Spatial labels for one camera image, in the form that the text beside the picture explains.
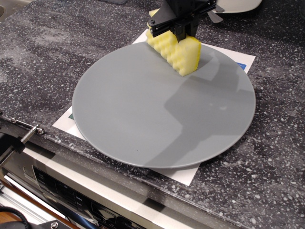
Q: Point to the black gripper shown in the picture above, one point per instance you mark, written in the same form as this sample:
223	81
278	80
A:
181	17

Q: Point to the white paper sheet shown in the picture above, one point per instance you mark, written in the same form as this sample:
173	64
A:
184	175

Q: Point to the white appliance with handle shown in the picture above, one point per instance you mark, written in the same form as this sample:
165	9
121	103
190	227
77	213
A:
232	6

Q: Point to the grey round plate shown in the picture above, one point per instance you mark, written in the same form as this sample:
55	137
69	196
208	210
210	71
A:
132	106

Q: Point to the yellow foam sponge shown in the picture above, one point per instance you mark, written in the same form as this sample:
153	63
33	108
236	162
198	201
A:
182	55

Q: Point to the black bracket with screw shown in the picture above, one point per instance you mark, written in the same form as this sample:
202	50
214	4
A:
55	224

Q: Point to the stainless dishwasher control panel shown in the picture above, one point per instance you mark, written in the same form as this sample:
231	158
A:
85	198

